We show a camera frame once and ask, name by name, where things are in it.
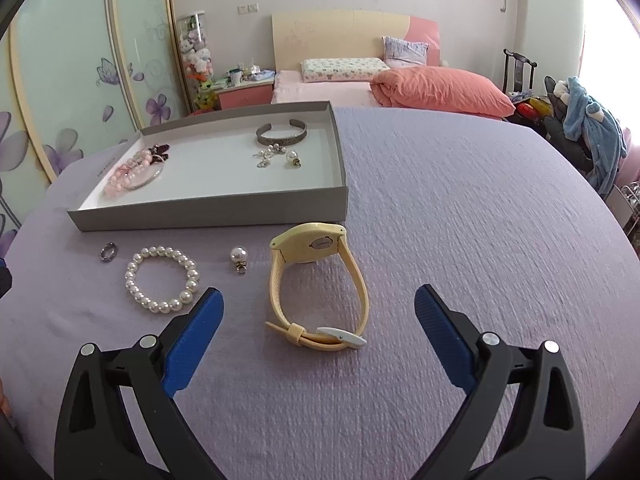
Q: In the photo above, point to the pink bedside table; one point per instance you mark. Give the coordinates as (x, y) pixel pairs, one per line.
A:
(247, 93)

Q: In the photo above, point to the purple patterned pillow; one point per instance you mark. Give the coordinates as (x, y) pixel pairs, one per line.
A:
(400, 52)

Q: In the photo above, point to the thin silver bangle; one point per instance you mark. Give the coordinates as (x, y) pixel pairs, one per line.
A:
(140, 172)

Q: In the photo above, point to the blue plush robe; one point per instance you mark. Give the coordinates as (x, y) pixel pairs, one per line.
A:
(590, 121)

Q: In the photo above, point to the pink bed sheet mattress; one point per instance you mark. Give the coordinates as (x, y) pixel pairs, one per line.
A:
(289, 87)

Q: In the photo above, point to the dark metal cuff bangle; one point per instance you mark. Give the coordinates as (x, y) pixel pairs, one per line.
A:
(294, 132)

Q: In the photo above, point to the yellow wrist watch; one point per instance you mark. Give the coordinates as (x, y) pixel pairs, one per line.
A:
(317, 294)

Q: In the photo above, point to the single pearl earring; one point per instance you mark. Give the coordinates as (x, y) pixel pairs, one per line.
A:
(292, 159)

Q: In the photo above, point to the floral white pillow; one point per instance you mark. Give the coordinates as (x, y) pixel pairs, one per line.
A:
(341, 69)

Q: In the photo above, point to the sliding wardrobe floral doors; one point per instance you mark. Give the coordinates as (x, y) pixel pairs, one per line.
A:
(78, 76)

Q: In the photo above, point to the grey shallow tray box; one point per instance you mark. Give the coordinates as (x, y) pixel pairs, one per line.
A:
(211, 176)

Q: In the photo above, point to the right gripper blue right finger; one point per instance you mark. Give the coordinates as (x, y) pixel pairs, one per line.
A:
(544, 437)

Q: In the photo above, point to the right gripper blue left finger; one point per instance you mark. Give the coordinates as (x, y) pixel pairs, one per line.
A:
(94, 437)

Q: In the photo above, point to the beige pink headboard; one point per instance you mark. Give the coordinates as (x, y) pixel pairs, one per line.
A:
(297, 36)

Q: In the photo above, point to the clear tube of plush toys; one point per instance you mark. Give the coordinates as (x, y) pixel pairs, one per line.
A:
(197, 61)

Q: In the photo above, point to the pink curtain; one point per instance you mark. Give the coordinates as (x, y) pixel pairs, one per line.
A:
(583, 40)

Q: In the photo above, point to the salmon folded duvet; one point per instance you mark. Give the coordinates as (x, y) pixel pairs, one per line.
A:
(440, 88)

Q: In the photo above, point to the dark wooden chair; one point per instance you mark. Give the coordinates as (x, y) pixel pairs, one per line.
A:
(518, 72)

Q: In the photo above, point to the pearl cluster charm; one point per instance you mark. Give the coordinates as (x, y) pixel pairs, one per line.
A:
(265, 155)

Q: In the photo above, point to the white wall socket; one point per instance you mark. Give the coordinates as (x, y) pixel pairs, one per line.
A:
(248, 9)

